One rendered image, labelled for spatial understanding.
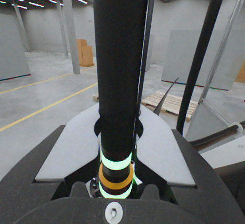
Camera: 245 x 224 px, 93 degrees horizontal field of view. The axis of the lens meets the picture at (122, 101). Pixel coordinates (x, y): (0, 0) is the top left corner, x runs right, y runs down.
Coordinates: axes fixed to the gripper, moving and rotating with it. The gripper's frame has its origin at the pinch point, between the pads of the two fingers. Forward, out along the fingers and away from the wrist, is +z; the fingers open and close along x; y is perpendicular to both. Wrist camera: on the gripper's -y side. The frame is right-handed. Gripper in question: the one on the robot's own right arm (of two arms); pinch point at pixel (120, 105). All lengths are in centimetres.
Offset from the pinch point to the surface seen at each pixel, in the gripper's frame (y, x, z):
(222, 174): 11.3, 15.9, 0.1
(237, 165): 11.1, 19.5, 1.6
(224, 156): 25.3, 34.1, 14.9
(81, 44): 20, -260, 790
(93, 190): 25.4, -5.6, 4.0
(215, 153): 26.8, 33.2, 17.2
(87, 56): 88, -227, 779
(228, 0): -284, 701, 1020
